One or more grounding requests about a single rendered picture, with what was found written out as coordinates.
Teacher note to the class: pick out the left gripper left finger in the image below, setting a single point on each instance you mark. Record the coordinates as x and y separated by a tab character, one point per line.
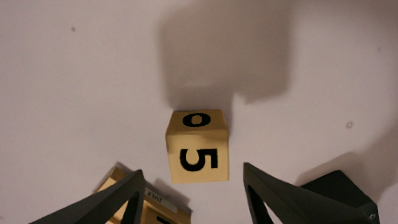
100	207

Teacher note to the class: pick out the tan rectangular tray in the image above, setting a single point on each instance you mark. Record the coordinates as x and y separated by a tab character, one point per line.
151	199

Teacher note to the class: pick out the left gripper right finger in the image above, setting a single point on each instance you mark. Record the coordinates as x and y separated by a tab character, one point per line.
292	204

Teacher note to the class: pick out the wooden number cube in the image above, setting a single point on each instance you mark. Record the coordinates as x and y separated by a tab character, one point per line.
198	146
150	216

